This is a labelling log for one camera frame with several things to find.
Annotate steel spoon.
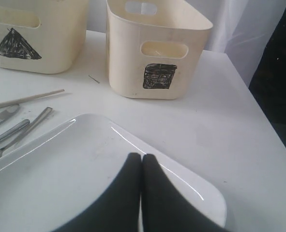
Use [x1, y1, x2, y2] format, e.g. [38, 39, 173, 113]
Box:
[0, 119, 30, 143]

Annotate light wooden chopstick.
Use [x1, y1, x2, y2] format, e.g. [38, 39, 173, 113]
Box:
[0, 89, 65, 108]

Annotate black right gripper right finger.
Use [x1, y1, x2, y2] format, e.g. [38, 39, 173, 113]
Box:
[142, 154, 226, 232]

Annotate steel fork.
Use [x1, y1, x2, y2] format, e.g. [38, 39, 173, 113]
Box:
[0, 107, 53, 158]

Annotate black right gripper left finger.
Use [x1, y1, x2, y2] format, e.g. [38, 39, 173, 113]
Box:
[55, 153, 142, 232]

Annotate cream bin with square mark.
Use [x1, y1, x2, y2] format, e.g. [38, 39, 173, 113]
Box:
[106, 0, 213, 100]

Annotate white rectangular plate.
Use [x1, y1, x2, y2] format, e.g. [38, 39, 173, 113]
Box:
[0, 114, 227, 232]

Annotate cream bin with triangle mark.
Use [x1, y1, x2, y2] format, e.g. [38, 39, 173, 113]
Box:
[0, 0, 89, 74]

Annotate steel table knife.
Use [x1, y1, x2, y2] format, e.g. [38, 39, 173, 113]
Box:
[0, 104, 20, 124]

